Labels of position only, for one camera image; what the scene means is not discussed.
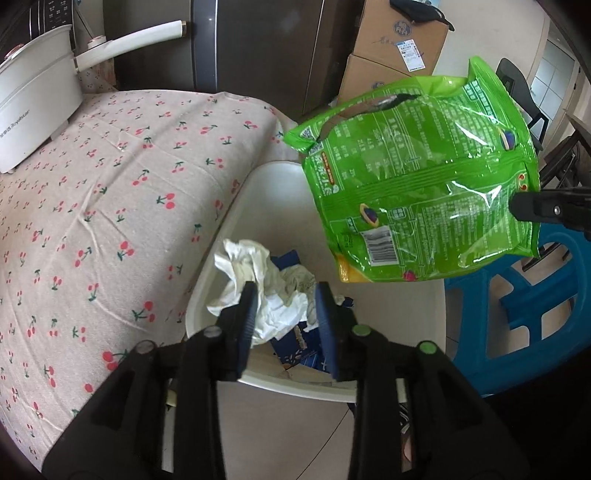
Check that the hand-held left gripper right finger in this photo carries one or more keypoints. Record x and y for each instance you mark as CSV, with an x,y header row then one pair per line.
x,y
325,332

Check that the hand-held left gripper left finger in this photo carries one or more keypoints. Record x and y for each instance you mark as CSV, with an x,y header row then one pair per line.
x,y
247,323

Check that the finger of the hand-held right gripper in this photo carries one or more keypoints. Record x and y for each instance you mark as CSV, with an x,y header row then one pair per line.
x,y
545,207

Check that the blue wrapper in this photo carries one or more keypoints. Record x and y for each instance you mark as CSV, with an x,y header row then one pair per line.
x,y
300,355

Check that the white tissue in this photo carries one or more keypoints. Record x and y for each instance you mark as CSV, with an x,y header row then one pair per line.
x,y
240,263

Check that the white plastic bin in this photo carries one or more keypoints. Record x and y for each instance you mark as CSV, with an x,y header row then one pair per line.
x,y
392,318

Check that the green snack bag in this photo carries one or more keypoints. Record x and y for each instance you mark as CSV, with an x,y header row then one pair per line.
x,y
415,184

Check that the black chair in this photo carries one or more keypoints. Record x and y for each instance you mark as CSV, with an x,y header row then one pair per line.
x,y
512,78

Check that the blue plastic stool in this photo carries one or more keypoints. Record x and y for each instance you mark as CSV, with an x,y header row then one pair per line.
x,y
480,332

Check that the cherry print tablecloth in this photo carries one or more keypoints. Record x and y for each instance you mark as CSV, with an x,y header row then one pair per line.
x,y
115,207

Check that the plain cardboard box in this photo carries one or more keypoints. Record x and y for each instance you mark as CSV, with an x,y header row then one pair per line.
x,y
364,78

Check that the cardboard box with label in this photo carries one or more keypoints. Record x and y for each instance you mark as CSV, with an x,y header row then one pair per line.
x,y
392,41

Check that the black cap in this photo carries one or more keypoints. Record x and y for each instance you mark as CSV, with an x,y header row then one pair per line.
x,y
415,11

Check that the grey refrigerator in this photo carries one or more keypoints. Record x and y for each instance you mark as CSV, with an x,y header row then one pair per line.
x,y
254,46

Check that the white electric cooking pot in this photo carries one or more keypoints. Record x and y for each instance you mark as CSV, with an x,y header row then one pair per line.
x,y
27,106

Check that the black microwave oven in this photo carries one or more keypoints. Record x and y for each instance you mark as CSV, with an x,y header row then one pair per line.
x,y
51,11

